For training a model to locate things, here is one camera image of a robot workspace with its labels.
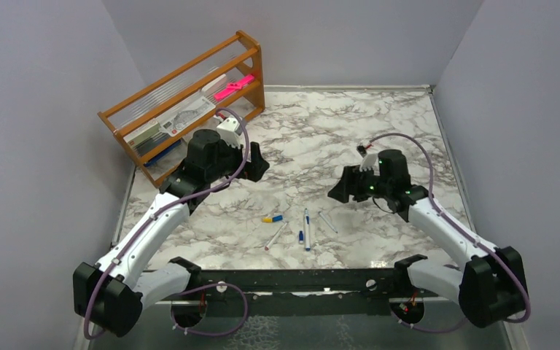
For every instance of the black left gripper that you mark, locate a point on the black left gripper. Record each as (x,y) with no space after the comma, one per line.
(257,165)

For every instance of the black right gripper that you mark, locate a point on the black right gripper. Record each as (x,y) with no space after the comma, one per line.
(349,184)

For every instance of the thin white pen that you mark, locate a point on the thin white pen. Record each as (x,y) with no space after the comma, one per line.
(327,221)

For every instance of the white blue marker pen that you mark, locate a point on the white blue marker pen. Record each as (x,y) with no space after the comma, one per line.
(307,231)

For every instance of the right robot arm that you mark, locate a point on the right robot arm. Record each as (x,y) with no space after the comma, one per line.
(488,283)

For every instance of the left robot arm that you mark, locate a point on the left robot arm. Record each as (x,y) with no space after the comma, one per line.
(111,294)

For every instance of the yellow blue marker cap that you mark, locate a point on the yellow blue marker cap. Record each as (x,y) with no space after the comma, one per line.
(272,219)

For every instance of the white red-tipped marker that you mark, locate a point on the white red-tipped marker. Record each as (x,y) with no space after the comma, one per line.
(275,236)

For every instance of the pink plastic tool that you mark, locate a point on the pink plastic tool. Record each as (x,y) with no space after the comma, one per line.
(233,87)

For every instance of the white eraser block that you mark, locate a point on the white eraser block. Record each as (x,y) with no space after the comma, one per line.
(215,85)

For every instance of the white calculator box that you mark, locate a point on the white calculator box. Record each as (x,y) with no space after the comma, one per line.
(184,114)

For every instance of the wooden shelf rack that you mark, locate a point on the wooden shelf rack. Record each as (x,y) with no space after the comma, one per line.
(236,57)

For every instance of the green white book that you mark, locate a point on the green white book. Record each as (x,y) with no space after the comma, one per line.
(145,138)

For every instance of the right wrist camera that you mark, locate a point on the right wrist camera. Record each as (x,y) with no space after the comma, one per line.
(369,160)

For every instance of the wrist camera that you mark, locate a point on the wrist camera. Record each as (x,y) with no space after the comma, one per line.
(369,160)
(230,131)

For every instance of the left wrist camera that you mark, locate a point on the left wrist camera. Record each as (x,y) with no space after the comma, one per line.
(230,131)

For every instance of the black mounting rail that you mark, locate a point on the black mounting rail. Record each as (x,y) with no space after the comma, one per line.
(294,292)

